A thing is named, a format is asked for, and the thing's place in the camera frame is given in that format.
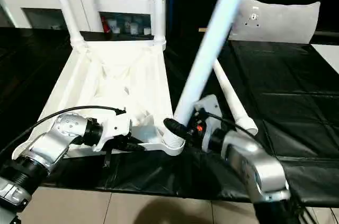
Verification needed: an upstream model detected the white plastic table top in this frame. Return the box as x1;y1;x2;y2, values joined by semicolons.
12;37;187;159

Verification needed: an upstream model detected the white plastic table leg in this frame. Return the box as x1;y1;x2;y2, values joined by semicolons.
151;0;167;46
49;0;86;48
213;58;259;137
161;0;258;148

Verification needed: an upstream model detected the black work mat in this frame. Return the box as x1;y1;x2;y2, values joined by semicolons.
0;27;339;208

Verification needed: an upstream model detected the grey cushion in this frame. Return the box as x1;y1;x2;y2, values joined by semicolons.
228;0;322;45

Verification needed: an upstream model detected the white flat sheet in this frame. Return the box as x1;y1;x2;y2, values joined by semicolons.
311;43;339;72

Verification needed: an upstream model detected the white cabinet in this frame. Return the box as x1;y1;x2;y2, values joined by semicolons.
0;0;170;35

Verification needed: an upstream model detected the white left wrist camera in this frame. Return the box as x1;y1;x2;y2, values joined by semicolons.
92;113;133;154

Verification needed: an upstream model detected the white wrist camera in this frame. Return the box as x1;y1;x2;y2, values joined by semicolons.
193;94;224;125
92;113;133;154

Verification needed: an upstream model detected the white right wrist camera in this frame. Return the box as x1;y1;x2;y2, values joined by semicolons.
193;94;224;125

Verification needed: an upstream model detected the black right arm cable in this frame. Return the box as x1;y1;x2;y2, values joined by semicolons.
204;111;308;224

